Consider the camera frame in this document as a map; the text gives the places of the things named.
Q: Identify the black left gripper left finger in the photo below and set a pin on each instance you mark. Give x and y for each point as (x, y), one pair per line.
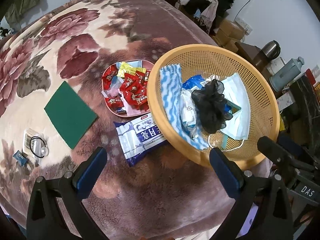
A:
(45, 220)

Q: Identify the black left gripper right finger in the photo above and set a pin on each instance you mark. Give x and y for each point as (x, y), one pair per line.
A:
(261, 209)

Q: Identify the cotton swab box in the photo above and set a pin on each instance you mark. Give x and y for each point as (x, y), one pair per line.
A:
(34, 144)

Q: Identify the green scouring pad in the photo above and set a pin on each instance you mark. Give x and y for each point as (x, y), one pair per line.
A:
(69, 114)

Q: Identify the black mesh scrunchie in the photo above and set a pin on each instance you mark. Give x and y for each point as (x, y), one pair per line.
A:
(211, 105)

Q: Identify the orange plastic basket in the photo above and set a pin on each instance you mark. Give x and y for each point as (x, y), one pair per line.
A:
(207, 60)

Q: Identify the clear plastic bag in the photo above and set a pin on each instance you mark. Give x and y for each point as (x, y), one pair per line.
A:
(188, 114)

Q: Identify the blue tissue packet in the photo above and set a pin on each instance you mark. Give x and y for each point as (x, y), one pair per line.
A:
(196, 82)

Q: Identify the blue white striped cloth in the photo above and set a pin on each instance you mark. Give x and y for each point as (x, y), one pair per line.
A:
(171, 86)

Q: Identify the small blue sachet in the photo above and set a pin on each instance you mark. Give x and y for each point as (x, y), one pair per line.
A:
(21, 159)

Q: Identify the grey green thermos jug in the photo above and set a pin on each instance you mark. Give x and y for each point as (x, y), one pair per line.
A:
(286, 74)

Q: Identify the blue white wipes pack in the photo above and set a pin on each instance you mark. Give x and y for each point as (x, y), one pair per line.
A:
(139, 137)

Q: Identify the steel thermos flask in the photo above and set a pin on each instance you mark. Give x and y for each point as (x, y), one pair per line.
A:
(272, 50)

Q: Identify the pink candy dish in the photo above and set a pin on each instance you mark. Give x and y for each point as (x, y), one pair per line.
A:
(124, 87)

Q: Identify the cardboard boxes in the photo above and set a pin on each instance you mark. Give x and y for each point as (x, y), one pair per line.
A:
(228, 33)

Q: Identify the floral plush blanket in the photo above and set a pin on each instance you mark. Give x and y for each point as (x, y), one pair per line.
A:
(165, 194)

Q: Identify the panda plush toy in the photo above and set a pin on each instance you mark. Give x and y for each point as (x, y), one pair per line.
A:
(4, 32)

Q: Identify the olive green jacket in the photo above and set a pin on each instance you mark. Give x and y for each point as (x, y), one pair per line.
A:
(17, 9)

